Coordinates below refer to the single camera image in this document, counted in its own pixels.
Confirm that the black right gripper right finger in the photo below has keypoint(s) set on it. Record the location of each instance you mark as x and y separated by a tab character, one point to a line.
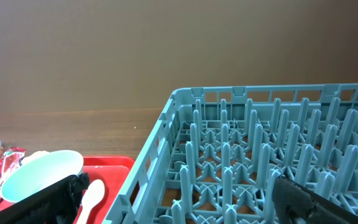
294	203

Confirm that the red plastic tray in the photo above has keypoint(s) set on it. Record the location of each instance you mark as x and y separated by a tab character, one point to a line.
112	170

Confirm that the green bowl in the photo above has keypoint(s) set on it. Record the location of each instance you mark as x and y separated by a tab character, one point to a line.
41	173

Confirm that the white plastic spoon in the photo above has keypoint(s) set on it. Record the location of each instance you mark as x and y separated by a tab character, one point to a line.
93	195

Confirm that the grey-blue dishwasher rack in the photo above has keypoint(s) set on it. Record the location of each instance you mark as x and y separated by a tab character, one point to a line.
215	152

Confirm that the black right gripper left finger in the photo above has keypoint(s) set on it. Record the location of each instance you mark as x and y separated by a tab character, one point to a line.
57	203

